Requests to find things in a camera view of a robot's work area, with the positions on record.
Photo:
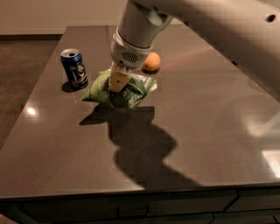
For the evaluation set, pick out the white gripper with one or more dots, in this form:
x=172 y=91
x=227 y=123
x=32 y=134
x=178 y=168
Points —
x=127 y=56

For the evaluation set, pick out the green jalapeno chip bag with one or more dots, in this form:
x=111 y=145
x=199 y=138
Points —
x=129 y=97

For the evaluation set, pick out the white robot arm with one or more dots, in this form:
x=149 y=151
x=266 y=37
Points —
x=246 y=32

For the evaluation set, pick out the blue pepsi can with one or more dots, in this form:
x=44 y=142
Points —
x=73 y=64

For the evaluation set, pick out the orange fruit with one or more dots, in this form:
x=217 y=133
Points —
x=152 y=62

